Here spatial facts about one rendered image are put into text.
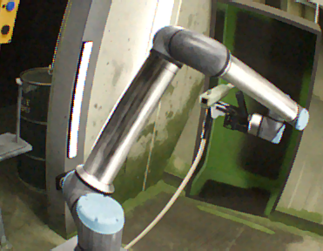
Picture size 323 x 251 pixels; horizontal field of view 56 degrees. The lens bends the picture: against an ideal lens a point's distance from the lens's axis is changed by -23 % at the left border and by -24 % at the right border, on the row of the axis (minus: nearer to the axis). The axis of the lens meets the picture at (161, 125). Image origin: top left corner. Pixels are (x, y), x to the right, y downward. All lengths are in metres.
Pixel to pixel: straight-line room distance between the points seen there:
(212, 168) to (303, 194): 0.98
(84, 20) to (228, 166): 1.34
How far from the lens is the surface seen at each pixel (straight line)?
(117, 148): 1.15
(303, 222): 2.96
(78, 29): 1.80
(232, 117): 1.56
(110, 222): 1.05
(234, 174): 2.43
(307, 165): 3.02
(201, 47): 1.03
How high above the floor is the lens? 1.50
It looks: 19 degrees down
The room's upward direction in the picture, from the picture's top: 11 degrees clockwise
